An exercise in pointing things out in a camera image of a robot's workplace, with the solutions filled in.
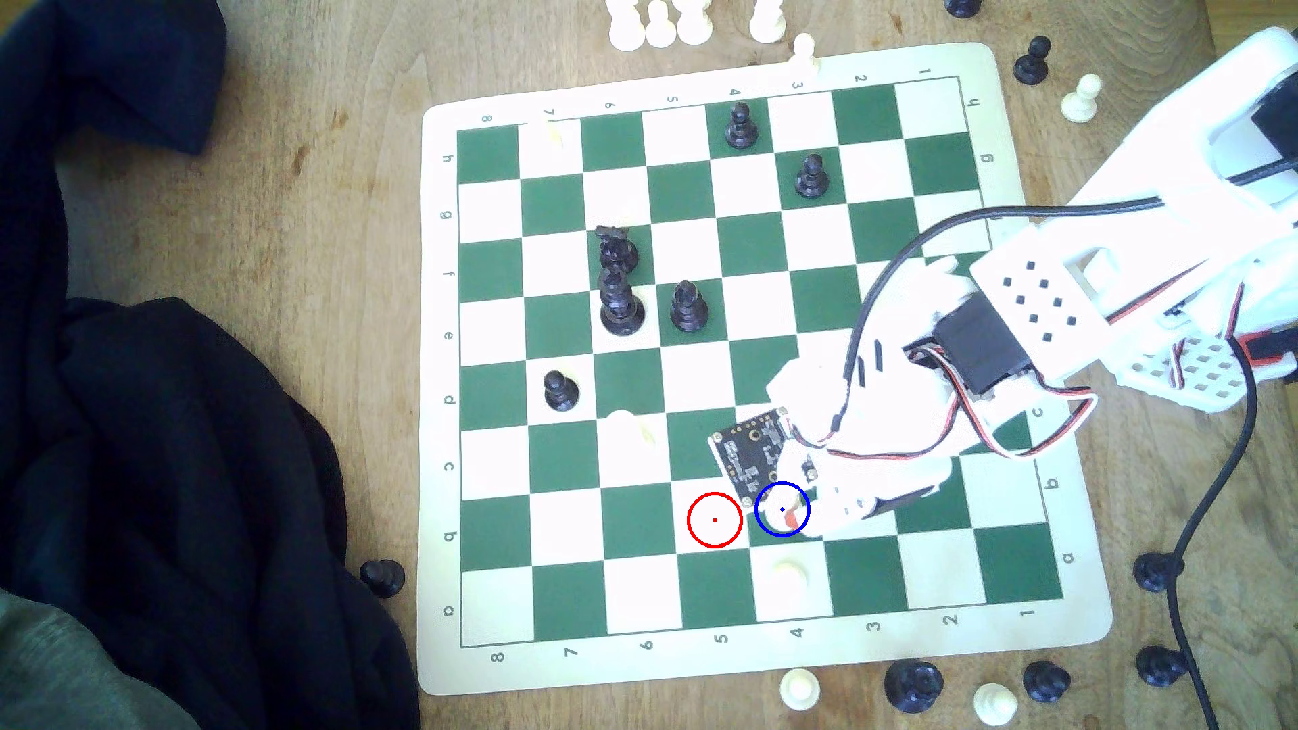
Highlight black jacket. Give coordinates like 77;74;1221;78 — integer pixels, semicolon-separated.
0;296;422;730

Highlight black camera circuit board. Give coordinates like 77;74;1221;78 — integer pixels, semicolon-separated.
708;406;819;498

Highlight large black chess piece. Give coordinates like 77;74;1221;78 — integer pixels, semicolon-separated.
883;659;945;714

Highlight black knight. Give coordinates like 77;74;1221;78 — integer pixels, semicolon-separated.
595;225;641;275

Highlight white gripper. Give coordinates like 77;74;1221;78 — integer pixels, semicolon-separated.
765;256;1036;535

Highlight black cable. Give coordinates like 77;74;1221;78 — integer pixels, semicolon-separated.
836;152;1298;730

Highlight black bishop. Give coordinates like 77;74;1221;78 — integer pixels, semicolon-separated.
669;280;710;335

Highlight green white chess board mat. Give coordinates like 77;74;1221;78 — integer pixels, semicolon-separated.
416;41;1115;699

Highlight red white servo wires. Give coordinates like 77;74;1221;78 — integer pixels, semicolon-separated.
903;339;1101;464

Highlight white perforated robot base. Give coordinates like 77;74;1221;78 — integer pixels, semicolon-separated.
1113;329;1298;415

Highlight navy blue cloth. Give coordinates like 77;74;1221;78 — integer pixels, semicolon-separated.
0;0;229;306

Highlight black orange table clamp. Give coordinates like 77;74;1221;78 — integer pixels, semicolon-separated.
1232;326;1298;372

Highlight tall black queen piece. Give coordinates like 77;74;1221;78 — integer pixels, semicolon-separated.
598;266;646;338

